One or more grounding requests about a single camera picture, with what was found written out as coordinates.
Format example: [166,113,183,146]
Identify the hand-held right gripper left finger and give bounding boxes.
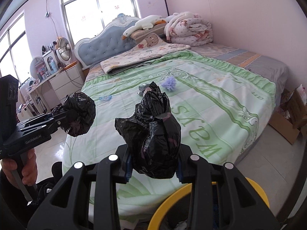
[29,145,132,230]

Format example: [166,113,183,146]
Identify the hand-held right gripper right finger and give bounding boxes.
[176,144,281,230]

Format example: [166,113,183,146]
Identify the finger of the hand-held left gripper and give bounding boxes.
[16,112,54,127]
[23,110,72,133]

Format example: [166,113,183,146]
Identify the black plastic bag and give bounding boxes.
[115,81,181,179]
[51,92,96,137]

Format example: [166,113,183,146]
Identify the yellow round bin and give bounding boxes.
[150,177,269,230]

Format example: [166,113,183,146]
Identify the person's left forearm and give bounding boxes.
[0,170,30,223]

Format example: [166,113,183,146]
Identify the person's left hand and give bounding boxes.
[1,149,37,192]

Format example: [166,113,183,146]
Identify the white desk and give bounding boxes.
[26,74,63,115]

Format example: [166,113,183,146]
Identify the pile of desk cosmetics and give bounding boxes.
[24,65,52,91]

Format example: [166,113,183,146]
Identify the white drawer cabinet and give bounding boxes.
[49,65,85,100]

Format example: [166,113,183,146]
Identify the person's black pants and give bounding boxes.
[35,162,64,205]

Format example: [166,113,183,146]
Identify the round vanity mirror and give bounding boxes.
[30,57,45,79]

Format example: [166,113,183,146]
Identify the white cosmetics cabinet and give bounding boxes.
[43,50,58,75]

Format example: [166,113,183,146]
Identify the green floral blanket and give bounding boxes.
[61,50,276,221]

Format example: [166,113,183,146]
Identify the wide side window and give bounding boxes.
[0,11,31,84]

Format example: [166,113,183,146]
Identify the white electric fan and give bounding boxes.
[56,37,72,65]

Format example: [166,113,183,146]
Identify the grey sock bundle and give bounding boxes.
[138,83,151,96]

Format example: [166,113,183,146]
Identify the purple fluffy ball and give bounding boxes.
[161,77,177,93]

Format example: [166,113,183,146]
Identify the blue tufted headboard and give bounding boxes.
[74,13,142,69]

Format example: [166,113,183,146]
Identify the open cardboard box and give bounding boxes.
[269,111,301,145]

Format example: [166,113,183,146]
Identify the beige bear print blanket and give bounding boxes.
[100,34,191,75]

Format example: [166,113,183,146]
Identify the large four-pane window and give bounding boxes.
[59,0,142,41]

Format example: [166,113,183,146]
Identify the tall cardboard box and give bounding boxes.
[286,84,307,135]

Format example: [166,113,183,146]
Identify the striped bed sheet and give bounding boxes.
[85,42,289,115]

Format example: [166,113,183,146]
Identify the tan pillow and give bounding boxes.
[131,24,168,44]

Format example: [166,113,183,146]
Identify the pink floral quilt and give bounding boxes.
[168,14,213,46]

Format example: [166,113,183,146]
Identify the white goose plush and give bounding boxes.
[122,15,162,41]

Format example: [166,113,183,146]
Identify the black hanging wall cable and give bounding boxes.
[45,0,63,39]

